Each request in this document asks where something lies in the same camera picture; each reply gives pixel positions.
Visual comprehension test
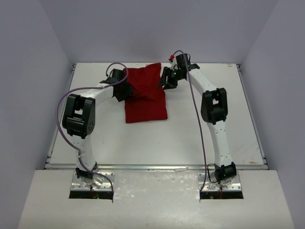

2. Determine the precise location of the red t shirt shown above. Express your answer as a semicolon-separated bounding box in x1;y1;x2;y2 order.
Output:
125;63;168;124

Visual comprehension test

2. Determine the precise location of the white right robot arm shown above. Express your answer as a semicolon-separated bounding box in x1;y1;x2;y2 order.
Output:
158;52;237;184

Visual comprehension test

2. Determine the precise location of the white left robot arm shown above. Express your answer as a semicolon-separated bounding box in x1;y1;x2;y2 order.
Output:
61;69;133;180

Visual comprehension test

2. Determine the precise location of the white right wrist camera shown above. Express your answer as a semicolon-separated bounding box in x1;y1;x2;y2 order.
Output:
169;55;178;70

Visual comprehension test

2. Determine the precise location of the left aluminium base plate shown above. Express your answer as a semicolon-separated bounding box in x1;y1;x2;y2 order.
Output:
70;171;115;192

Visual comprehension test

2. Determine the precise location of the aluminium base plate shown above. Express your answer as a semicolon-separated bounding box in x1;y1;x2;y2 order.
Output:
198;171;242;192
70;171;115;192

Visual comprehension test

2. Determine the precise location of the black looped cable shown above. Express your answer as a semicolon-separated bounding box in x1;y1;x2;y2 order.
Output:
206;162;219;184

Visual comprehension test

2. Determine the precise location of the left side table rail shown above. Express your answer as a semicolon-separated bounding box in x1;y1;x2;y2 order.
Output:
45;63;77;169

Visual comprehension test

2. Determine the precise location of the right aluminium base plate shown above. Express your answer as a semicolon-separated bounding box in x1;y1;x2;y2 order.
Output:
198;171;242;192

